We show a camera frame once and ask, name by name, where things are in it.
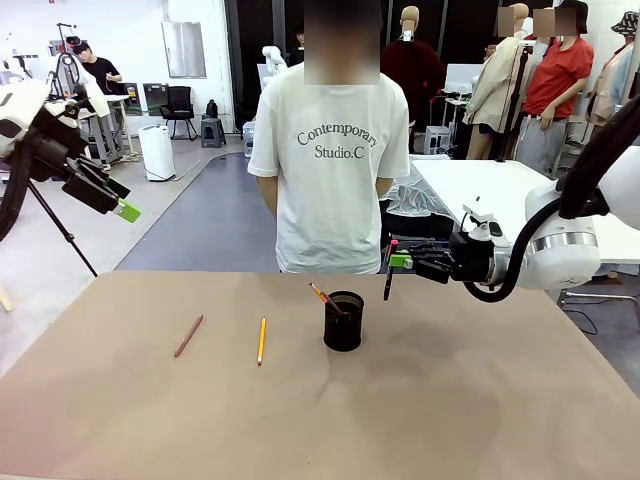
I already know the person in white t-shirt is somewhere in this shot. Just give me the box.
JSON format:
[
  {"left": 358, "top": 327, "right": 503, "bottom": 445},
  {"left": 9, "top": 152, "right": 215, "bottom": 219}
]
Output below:
[{"left": 247, "top": 0, "right": 412, "bottom": 275}]

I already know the white air purifier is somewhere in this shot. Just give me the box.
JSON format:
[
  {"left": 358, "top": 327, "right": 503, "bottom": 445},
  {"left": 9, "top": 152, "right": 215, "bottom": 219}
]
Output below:
[{"left": 138, "top": 124, "right": 177, "bottom": 182}]

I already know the figure in red t-shirt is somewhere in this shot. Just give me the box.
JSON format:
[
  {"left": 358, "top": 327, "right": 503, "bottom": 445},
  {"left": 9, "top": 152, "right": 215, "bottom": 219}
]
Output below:
[{"left": 516, "top": 1, "right": 596, "bottom": 177}]

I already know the white computer case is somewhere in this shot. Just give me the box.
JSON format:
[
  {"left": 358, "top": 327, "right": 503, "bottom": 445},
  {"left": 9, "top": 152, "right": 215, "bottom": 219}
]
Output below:
[{"left": 423, "top": 124, "right": 454, "bottom": 154}]

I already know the person in black t-shirt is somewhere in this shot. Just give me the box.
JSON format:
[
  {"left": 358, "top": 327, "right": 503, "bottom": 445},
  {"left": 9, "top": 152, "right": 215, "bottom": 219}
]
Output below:
[{"left": 77, "top": 42, "right": 125, "bottom": 169}]

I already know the grey plastic stool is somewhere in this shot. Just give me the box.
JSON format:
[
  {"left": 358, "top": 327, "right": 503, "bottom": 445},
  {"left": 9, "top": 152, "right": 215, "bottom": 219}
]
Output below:
[{"left": 200, "top": 115, "right": 228, "bottom": 149}]

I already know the mannequin in beige jacket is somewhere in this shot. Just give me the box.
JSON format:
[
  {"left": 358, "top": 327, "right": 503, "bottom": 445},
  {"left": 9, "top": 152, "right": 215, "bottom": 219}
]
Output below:
[{"left": 462, "top": 3, "right": 532, "bottom": 160}]

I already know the black pen with red end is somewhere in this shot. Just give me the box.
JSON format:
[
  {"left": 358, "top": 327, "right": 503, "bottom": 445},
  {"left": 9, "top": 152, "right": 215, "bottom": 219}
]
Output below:
[{"left": 383, "top": 239, "right": 400, "bottom": 301}]

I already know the mannequin in dark red garment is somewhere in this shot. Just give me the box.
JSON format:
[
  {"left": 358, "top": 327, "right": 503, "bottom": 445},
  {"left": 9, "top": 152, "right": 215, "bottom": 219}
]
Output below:
[{"left": 382, "top": 5, "right": 447, "bottom": 154}]

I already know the maroon pencil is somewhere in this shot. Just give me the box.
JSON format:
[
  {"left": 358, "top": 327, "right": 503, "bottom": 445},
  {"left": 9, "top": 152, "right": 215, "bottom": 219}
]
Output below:
[{"left": 173, "top": 314, "right": 205, "bottom": 359}]

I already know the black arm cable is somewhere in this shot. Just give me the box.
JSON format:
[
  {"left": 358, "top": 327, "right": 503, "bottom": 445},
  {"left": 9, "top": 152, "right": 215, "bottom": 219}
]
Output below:
[
  {"left": 0, "top": 142, "right": 39, "bottom": 244},
  {"left": 462, "top": 97, "right": 640, "bottom": 304}
]

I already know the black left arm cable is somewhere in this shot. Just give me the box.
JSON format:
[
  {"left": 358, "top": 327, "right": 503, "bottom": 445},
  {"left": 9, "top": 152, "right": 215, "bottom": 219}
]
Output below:
[{"left": 0, "top": 142, "right": 39, "bottom": 244}]

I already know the grey chair base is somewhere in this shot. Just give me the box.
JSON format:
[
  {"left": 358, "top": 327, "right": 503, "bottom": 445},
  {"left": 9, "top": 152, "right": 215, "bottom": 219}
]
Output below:
[{"left": 556, "top": 289, "right": 640, "bottom": 307}]

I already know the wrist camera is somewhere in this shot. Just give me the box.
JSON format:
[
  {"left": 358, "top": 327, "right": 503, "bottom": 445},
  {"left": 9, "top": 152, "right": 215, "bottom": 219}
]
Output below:
[
  {"left": 42, "top": 95, "right": 97, "bottom": 132},
  {"left": 460, "top": 203, "right": 510, "bottom": 246}
]

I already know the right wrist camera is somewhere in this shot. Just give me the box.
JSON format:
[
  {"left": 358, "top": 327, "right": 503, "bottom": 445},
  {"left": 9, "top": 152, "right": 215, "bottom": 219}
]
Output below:
[{"left": 460, "top": 203, "right": 510, "bottom": 246}]

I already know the white table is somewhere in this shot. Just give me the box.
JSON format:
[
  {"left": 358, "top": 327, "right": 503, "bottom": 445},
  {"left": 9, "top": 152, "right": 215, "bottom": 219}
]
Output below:
[{"left": 409, "top": 158, "right": 640, "bottom": 266}]

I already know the black stand pole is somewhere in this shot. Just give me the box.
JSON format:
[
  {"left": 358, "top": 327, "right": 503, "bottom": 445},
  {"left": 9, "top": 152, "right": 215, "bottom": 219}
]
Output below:
[{"left": 497, "top": 47, "right": 532, "bottom": 164}]

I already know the white background desk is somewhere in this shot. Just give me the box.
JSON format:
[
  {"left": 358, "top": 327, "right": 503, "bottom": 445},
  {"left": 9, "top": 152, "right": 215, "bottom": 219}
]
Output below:
[{"left": 74, "top": 93, "right": 132, "bottom": 164}]

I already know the black mesh pen holder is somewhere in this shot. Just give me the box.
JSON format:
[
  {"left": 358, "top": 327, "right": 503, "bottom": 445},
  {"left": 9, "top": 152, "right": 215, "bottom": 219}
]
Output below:
[{"left": 323, "top": 291, "right": 365, "bottom": 352}]

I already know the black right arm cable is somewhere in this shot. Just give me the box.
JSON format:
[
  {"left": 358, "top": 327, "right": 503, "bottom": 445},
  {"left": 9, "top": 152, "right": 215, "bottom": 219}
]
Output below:
[{"left": 462, "top": 97, "right": 640, "bottom": 304}]

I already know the black floor cable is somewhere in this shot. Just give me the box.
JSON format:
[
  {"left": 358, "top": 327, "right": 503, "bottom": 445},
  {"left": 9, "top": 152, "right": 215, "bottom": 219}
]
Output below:
[{"left": 562, "top": 303, "right": 600, "bottom": 335}]

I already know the black and white robot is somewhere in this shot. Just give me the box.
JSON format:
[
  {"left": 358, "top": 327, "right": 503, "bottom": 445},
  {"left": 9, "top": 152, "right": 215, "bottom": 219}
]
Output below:
[{"left": 48, "top": 22, "right": 94, "bottom": 99}]

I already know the person's right forearm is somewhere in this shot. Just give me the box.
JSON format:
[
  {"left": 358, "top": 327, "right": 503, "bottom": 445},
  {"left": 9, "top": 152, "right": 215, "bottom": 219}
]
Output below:
[{"left": 257, "top": 175, "right": 279, "bottom": 217}]

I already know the mannequin with bucket hat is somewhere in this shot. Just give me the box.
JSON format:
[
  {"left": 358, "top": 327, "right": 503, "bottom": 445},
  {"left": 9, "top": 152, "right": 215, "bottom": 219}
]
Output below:
[{"left": 585, "top": 12, "right": 640, "bottom": 139}]

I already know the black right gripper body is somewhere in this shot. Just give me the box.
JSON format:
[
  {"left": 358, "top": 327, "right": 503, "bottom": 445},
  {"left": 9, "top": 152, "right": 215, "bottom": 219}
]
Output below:
[{"left": 447, "top": 230, "right": 496, "bottom": 285}]

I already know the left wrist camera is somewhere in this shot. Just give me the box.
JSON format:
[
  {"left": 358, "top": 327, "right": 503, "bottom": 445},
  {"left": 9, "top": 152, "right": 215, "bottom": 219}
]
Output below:
[{"left": 42, "top": 95, "right": 97, "bottom": 132}]

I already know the white monitor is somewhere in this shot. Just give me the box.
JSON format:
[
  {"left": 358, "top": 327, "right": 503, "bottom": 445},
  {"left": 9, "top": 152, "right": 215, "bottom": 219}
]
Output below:
[{"left": 443, "top": 63, "right": 484, "bottom": 97}]

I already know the grey wall panel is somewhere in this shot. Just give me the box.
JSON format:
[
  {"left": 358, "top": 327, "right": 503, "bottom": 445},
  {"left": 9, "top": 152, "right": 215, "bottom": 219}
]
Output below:
[{"left": 160, "top": 20, "right": 208, "bottom": 79}]

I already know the black tripod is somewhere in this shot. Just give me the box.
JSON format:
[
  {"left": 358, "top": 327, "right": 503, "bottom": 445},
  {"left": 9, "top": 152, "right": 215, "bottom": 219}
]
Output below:
[{"left": 27, "top": 179, "right": 100, "bottom": 278}]

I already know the white plastic sheet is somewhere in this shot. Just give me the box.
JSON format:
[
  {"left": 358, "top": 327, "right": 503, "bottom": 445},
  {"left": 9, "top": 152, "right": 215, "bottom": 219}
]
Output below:
[{"left": 387, "top": 177, "right": 455, "bottom": 218}]

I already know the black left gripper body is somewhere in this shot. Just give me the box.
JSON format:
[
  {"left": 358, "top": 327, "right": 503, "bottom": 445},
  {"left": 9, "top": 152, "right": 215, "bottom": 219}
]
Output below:
[{"left": 27, "top": 134, "right": 89, "bottom": 184}]

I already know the black office chair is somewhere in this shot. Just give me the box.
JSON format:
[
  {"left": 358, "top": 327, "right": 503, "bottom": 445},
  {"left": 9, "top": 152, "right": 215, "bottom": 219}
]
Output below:
[{"left": 160, "top": 85, "right": 199, "bottom": 142}]

